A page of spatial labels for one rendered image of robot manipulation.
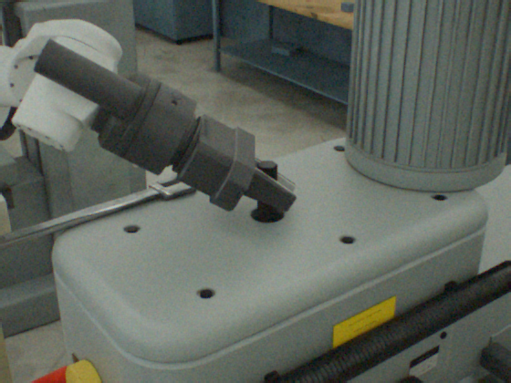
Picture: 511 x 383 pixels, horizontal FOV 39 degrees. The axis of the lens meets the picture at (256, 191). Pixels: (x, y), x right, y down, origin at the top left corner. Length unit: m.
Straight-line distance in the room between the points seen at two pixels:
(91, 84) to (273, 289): 0.25
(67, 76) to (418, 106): 0.38
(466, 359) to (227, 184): 0.47
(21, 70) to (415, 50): 0.42
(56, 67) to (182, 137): 0.14
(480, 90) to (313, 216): 0.23
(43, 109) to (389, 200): 0.39
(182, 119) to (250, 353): 0.24
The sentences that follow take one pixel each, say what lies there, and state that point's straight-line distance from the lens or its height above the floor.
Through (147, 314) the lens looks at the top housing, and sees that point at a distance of 0.66.
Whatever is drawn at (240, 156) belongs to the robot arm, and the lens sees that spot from 0.74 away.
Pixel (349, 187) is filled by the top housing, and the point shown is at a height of 1.89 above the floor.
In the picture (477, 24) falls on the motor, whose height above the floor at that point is 2.09.
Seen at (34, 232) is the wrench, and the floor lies 1.90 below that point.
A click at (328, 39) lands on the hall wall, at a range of 7.15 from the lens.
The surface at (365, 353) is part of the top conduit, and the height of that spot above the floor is 1.80.
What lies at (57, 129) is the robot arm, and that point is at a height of 2.01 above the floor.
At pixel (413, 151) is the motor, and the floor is 1.94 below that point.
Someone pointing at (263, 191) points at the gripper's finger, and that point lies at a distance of 0.77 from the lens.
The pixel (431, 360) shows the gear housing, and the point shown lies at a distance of 0.95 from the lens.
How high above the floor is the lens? 2.28
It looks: 27 degrees down
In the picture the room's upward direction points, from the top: straight up
